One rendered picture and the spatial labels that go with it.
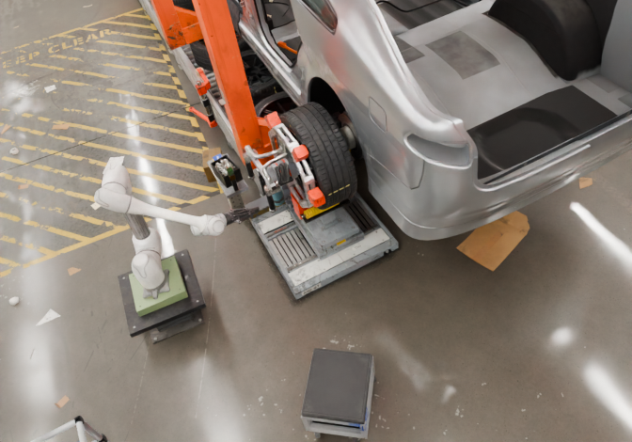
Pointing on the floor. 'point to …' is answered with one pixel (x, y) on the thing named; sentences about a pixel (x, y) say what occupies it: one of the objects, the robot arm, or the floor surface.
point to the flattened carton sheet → (496, 240)
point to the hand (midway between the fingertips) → (253, 210)
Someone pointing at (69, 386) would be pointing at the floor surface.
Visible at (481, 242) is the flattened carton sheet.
